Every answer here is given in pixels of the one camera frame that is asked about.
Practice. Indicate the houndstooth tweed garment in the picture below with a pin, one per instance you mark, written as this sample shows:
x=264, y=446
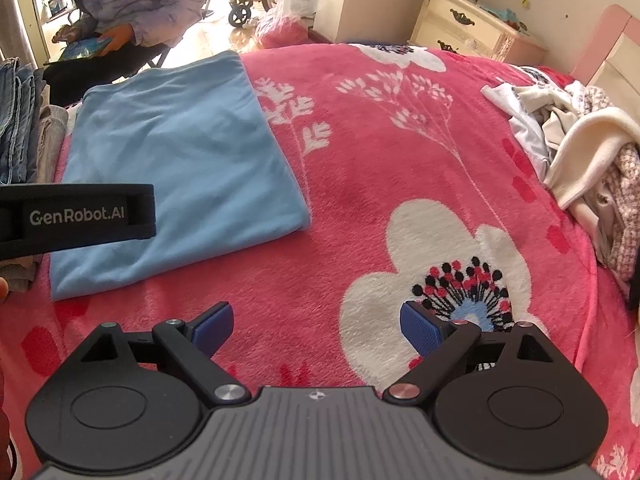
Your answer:
x=625, y=210

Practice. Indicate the pink floral blanket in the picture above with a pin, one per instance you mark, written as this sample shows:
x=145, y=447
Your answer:
x=400, y=160

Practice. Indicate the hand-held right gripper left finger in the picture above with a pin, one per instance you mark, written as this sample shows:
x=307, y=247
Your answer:
x=217, y=327

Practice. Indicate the stack of folded jeans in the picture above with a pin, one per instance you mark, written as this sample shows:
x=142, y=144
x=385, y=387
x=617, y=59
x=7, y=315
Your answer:
x=50, y=145

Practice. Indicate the cream nightstand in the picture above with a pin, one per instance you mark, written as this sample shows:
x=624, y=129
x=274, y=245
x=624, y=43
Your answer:
x=470, y=25

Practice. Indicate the folded blue jeans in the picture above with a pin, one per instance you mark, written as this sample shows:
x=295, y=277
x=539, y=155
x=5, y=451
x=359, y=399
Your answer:
x=17, y=120

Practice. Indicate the white thin cloth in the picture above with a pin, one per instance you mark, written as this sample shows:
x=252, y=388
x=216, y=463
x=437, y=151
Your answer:
x=525, y=130

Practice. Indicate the pink headboard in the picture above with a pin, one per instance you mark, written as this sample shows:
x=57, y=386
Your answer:
x=607, y=50

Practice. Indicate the clear plastic bag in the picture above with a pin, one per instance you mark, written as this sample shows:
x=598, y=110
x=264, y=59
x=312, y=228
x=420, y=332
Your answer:
x=287, y=25

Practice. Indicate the light blue t-shirt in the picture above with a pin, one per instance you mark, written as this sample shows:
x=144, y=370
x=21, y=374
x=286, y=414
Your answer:
x=175, y=160

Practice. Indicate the tablet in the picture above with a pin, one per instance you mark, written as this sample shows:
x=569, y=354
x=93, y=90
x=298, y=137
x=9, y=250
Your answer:
x=85, y=49

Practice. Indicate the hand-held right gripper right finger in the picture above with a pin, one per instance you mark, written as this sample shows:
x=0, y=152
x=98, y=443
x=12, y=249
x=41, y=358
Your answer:
x=420, y=330

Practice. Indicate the person's left hand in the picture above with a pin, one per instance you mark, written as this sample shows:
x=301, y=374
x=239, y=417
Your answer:
x=3, y=290

